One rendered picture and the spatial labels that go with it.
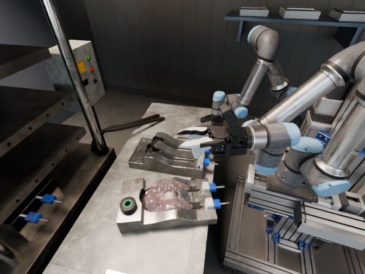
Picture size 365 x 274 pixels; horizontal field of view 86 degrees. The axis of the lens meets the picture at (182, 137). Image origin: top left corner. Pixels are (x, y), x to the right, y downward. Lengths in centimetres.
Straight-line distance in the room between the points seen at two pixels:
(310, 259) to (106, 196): 152
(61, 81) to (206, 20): 221
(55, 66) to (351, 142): 149
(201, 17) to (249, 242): 274
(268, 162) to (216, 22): 262
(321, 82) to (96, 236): 117
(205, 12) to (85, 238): 286
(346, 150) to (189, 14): 275
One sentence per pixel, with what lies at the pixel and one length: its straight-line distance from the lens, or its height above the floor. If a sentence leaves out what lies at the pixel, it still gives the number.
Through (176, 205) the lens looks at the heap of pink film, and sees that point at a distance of 107.
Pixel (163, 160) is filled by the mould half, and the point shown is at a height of 91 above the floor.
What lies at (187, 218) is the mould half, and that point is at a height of 87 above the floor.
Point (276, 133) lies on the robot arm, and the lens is 64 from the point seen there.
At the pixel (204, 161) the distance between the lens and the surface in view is 126.
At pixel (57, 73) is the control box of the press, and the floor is 135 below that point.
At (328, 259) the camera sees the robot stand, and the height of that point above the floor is 21.
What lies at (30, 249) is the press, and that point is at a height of 78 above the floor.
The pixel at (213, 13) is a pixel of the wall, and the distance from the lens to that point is 313.
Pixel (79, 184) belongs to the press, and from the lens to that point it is 146.
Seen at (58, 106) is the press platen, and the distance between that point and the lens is 128.
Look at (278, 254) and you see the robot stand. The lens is 186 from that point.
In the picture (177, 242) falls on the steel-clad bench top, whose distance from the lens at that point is 111.
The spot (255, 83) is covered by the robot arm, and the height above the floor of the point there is 135.
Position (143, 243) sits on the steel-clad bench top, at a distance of 112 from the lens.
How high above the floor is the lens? 182
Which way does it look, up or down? 39 degrees down
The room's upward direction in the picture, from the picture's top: straight up
